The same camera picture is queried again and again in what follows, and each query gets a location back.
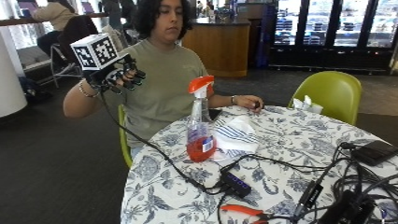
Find the person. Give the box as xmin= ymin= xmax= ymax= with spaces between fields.
xmin=61 ymin=0 xmax=266 ymax=160

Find white blue striped cloth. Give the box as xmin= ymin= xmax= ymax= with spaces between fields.
xmin=210 ymin=115 xmax=259 ymax=161

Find white crumpled bag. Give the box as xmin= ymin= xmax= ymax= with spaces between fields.
xmin=291 ymin=94 xmax=325 ymax=115

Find white cube with black markers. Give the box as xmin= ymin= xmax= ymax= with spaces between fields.
xmin=69 ymin=32 xmax=121 ymax=71

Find blue floral tablecloth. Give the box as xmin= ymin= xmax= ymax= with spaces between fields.
xmin=120 ymin=105 xmax=398 ymax=224

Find green shell chair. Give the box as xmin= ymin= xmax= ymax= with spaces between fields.
xmin=287 ymin=70 xmax=363 ymax=126

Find clear spray bottle orange trigger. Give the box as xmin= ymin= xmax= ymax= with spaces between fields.
xmin=185 ymin=75 xmax=218 ymax=163

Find green chair under person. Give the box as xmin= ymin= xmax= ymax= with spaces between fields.
xmin=117 ymin=104 xmax=134 ymax=169

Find dark jacket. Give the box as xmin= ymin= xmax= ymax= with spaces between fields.
xmin=57 ymin=15 xmax=100 ymax=63

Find round wooden counter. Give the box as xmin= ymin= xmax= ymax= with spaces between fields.
xmin=180 ymin=17 xmax=253 ymax=78

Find dark bag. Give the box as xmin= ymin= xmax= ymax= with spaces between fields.
xmin=17 ymin=76 xmax=53 ymax=102

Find black hub with blue lights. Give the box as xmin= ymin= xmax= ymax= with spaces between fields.
xmin=218 ymin=171 xmax=253 ymax=199

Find glass door fridges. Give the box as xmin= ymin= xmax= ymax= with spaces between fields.
xmin=269 ymin=0 xmax=398 ymax=74

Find white round pillar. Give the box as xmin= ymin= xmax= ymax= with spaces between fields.
xmin=0 ymin=31 xmax=28 ymax=119

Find flat black device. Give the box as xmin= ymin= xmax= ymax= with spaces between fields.
xmin=350 ymin=139 xmax=398 ymax=167

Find slim black adapter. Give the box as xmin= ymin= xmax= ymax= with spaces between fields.
xmin=293 ymin=180 xmax=325 ymax=218

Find wooden bar ledge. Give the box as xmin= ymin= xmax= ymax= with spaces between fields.
xmin=0 ymin=12 xmax=110 ymax=27

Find black box unit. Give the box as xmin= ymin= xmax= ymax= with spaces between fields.
xmin=318 ymin=189 xmax=377 ymax=224

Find beaded wrist bracelet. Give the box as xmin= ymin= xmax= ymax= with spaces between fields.
xmin=77 ymin=78 xmax=101 ymax=99

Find metal frame chair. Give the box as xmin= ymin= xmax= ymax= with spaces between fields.
xmin=48 ymin=43 xmax=85 ymax=90

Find thin black cable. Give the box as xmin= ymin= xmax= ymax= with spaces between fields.
xmin=218 ymin=153 xmax=353 ymax=175

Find black glove cable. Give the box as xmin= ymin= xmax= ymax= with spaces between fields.
xmin=98 ymin=88 xmax=228 ymax=196

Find orange handled pliers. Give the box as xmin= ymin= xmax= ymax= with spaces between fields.
xmin=220 ymin=203 xmax=271 ymax=224

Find bundle of black cables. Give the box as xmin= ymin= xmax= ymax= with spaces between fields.
xmin=327 ymin=141 xmax=398 ymax=224

